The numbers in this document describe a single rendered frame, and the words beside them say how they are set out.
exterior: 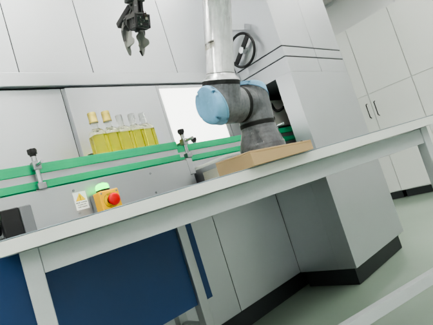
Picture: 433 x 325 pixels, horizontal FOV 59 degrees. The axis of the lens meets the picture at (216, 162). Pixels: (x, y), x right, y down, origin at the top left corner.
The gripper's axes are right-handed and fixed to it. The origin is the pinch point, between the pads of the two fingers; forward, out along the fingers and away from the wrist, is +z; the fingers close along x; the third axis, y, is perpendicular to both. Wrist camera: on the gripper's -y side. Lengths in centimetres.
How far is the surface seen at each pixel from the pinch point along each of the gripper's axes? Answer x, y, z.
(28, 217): -57, 26, 48
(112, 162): -22.0, 11.9, 40.2
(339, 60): 160, 5, 1
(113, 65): 8.6, -32.8, 1.7
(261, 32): 96, -11, -16
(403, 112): 370, -26, 51
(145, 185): -13, 18, 50
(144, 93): 19.2, -24.6, 15.6
